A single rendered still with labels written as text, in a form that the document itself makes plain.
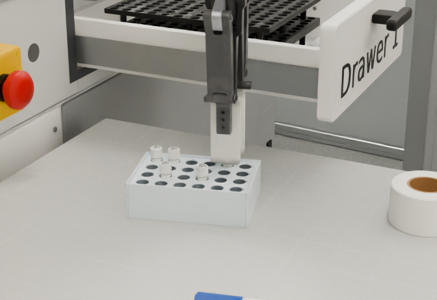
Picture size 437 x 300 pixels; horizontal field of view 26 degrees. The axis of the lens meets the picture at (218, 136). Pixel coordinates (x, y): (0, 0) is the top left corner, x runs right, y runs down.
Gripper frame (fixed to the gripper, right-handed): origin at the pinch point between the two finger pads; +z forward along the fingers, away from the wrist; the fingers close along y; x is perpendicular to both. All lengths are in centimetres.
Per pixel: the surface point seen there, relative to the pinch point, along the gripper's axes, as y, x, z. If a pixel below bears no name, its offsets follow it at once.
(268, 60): 11.7, -2.5, -3.6
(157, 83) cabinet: 37.3, 17.2, 8.8
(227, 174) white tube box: -1.3, -0.2, 4.8
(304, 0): 30.1, -4.6, -6.1
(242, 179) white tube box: -3.2, -2.0, 4.3
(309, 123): 206, 9, 79
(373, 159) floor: 193, -13, 84
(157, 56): 15.0, 11.1, -2.3
